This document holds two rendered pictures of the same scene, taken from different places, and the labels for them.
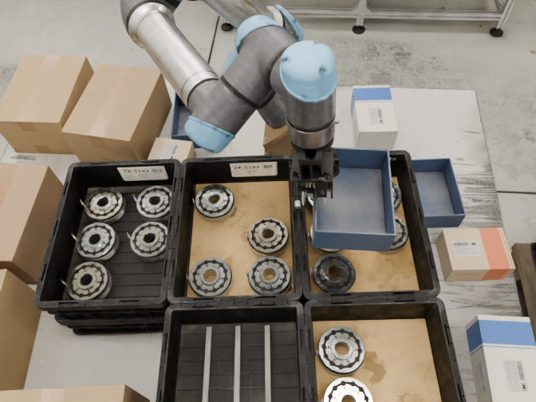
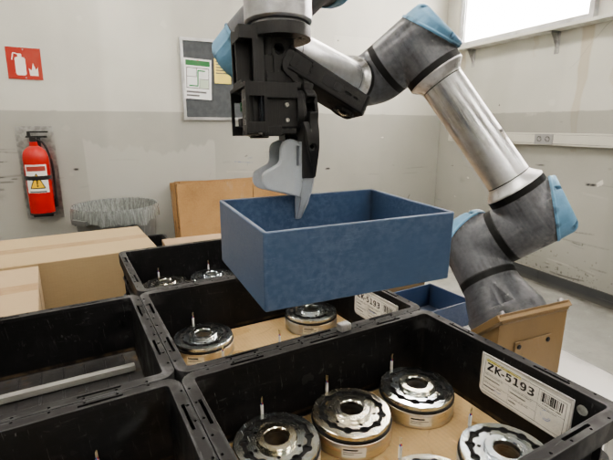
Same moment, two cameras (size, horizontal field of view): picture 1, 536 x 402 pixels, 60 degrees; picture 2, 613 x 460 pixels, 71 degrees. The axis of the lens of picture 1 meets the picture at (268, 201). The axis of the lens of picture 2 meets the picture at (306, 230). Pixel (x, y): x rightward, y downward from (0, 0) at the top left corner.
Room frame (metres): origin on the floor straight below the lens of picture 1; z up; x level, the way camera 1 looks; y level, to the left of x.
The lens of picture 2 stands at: (0.23, -0.53, 1.22)
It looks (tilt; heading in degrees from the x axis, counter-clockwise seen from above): 14 degrees down; 58
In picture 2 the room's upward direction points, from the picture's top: straight up
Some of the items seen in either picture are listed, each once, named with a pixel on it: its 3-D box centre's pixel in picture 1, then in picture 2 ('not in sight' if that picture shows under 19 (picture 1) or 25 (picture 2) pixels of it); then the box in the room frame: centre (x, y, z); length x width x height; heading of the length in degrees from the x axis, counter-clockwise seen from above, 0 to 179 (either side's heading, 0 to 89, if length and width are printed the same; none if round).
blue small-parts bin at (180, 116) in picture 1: (197, 119); (423, 310); (1.07, 0.22, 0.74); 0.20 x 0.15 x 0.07; 178
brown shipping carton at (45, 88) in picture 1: (51, 104); not in sight; (1.15, 0.70, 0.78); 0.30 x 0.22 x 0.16; 172
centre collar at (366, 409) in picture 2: not in sight; (351, 409); (0.54, -0.15, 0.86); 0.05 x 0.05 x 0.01
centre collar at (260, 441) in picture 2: (334, 272); (276, 437); (0.43, -0.14, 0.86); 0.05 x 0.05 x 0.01
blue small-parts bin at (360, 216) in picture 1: (351, 197); (329, 237); (0.49, -0.17, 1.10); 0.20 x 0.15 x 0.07; 172
